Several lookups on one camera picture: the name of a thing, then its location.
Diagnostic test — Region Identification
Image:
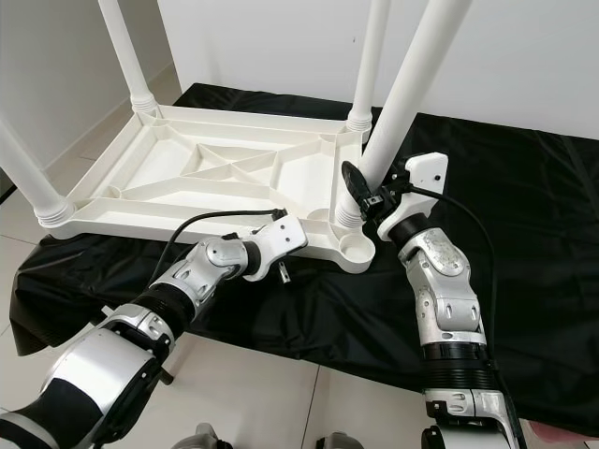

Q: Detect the red stool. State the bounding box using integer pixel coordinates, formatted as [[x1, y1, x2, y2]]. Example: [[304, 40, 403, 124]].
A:
[[529, 421, 599, 441]]

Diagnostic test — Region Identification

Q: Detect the grey robot left leg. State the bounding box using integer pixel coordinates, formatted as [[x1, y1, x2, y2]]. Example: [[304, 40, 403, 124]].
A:
[[178, 423, 235, 449]]

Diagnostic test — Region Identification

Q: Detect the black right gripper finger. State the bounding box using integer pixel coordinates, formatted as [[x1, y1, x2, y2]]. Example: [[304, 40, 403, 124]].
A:
[[342, 161, 375, 212]]

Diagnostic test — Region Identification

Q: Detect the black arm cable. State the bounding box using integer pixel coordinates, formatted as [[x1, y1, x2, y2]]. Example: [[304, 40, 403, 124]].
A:
[[407, 185, 516, 449], [159, 208, 286, 282]]

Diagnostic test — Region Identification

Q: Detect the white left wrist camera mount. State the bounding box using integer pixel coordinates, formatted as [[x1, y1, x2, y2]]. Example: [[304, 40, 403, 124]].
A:
[[246, 210, 308, 280]]

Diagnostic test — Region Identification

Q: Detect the white plastic table top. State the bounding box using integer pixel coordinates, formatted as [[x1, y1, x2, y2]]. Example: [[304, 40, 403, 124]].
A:
[[40, 103, 375, 275]]

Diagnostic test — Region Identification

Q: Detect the white plastic table leg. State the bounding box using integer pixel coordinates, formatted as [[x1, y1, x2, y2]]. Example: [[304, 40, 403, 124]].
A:
[[334, 0, 474, 230], [346, 0, 392, 132], [98, 0, 158, 115], [0, 117, 74, 225]]

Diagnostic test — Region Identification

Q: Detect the grey robot leg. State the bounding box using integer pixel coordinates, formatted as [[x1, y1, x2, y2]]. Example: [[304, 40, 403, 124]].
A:
[[314, 432, 366, 449], [178, 423, 235, 449]]

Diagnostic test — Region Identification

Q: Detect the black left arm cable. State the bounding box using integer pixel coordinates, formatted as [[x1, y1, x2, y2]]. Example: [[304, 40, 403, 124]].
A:
[[159, 208, 286, 282]]

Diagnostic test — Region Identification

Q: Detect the grey robot right leg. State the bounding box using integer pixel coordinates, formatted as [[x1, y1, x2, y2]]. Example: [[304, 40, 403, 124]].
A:
[[314, 432, 366, 449]]

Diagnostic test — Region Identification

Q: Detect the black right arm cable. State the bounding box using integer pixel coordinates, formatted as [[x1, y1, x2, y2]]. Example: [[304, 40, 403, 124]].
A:
[[407, 185, 516, 449]]

